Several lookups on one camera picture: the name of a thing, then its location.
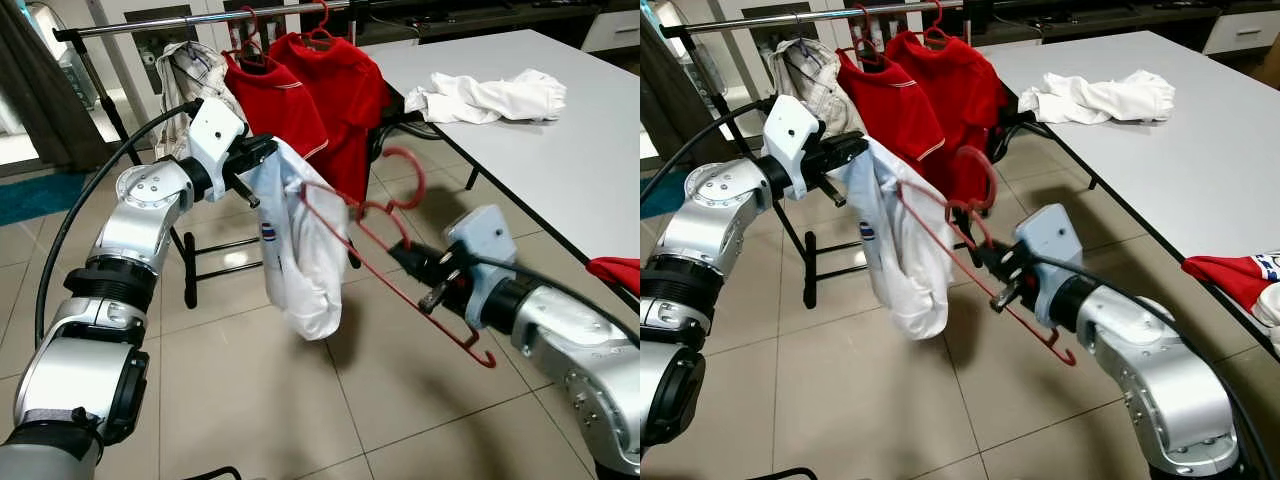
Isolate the red clothes hanger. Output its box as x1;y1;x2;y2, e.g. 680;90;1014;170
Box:
895;145;1080;369
235;5;267;62
298;146;499;370
848;5;882;62
305;0;337;47
920;0;952;47

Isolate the white shirt with prints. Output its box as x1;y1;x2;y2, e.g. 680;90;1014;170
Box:
840;135;954;344
240;135;352;344

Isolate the cream jacket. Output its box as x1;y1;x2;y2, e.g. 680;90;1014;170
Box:
770;38;862;142
155;40;247;162

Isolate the black chrome clothes rack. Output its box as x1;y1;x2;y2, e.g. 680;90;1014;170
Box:
660;0;967;311
52;0;361;311

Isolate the dark grey curtain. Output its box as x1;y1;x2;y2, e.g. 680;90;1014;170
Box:
640;0;737;167
0;0;87;172

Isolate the red garment with white lettering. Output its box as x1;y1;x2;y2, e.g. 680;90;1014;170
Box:
1180;250;1280;352
585;257;641;299

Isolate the white crumpled garment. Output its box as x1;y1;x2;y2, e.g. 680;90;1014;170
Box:
1018;68;1177;127
405;68;569;127

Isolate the white drawer cabinet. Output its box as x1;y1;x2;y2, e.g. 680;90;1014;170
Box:
1200;10;1280;57
580;8;641;57

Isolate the black low shelf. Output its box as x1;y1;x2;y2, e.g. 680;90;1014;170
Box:
960;0;1280;41
350;0;641;46

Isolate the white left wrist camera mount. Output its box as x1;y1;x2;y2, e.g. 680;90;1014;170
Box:
762;95;827;202
185;97;250;177

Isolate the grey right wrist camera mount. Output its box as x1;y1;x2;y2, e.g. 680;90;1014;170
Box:
445;205;522;332
1015;203;1087;332

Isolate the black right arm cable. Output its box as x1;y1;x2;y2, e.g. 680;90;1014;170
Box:
1030;250;1262;473
470;255;641;347

